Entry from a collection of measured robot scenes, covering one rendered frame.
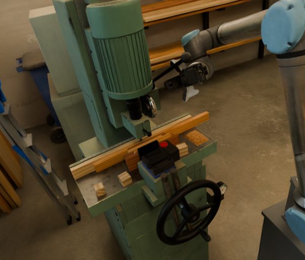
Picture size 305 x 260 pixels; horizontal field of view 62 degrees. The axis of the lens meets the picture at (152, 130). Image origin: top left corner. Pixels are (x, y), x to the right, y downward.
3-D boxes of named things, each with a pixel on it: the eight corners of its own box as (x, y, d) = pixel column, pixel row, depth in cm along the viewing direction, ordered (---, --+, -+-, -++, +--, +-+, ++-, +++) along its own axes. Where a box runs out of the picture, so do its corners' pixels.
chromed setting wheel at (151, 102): (154, 123, 120) (150, 100, 113) (142, 113, 130) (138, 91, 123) (159, 120, 121) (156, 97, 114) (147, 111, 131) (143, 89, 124)
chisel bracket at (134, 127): (138, 143, 105) (134, 126, 100) (124, 128, 115) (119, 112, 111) (153, 135, 107) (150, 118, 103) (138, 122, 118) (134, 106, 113)
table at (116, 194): (100, 238, 87) (96, 227, 84) (76, 185, 110) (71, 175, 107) (233, 162, 108) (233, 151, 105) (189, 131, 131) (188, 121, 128)
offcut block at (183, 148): (179, 157, 107) (178, 149, 104) (176, 152, 109) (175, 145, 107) (188, 153, 108) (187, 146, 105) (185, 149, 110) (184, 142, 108)
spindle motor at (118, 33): (118, 106, 88) (95, 9, 71) (101, 90, 102) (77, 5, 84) (161, 89, 95) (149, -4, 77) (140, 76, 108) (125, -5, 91)
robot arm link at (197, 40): (197, 31, 119) (206, 56, 121) (176, 39, 117) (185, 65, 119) (206, 24, 110) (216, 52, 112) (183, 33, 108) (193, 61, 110)
